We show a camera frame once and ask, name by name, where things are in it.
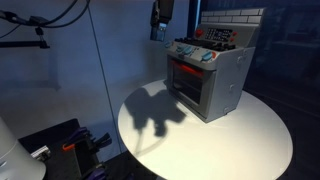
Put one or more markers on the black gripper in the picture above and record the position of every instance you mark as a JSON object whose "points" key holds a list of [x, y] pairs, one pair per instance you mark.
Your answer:
{"points": [[165, 10]]}

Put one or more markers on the blue stove knob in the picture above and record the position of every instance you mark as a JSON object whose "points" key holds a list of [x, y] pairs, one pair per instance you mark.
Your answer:
{"points": [[167, 44], [188, 50], [180, 48], [206, 56]]}

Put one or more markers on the red round timer knob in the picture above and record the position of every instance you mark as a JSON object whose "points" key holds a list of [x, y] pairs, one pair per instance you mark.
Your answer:
{"points": [[199, 32]]}

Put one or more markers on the grey toy stove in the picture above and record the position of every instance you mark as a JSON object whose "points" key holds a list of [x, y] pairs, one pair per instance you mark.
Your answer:
{"points": [[230, 76]]}

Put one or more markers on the black equipment with orange part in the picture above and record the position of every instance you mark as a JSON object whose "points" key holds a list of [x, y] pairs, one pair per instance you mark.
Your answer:
{"points": [[76, 160]]}

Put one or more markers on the small silver metal block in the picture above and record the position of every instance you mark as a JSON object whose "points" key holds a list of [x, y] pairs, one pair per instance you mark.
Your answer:
{"points": [[40, 152]]}

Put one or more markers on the white rounded base housing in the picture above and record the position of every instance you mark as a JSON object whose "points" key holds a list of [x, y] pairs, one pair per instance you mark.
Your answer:
{"points": [[16, 156]]}

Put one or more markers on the black camera on stand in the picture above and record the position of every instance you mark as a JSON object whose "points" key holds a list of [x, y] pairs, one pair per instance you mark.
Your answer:
{"points": [[38, 20]]}

